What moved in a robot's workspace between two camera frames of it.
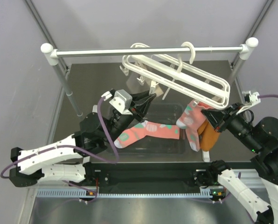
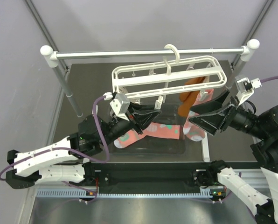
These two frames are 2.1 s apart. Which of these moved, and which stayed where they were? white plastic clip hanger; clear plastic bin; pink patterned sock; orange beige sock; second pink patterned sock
Moved: orange beige sock; pink patterned sock; white plastic clip hanger
Stayed: second pink patterned sock; clear plastic bin
